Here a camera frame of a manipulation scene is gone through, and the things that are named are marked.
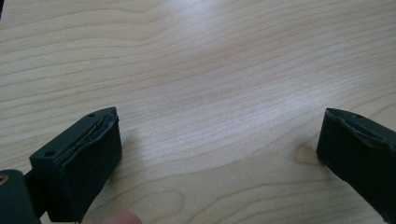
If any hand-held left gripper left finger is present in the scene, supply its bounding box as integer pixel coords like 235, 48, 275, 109
29, 106, 123, 224

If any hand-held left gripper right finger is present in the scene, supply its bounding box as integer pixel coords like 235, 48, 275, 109
316, 107, 396, 224

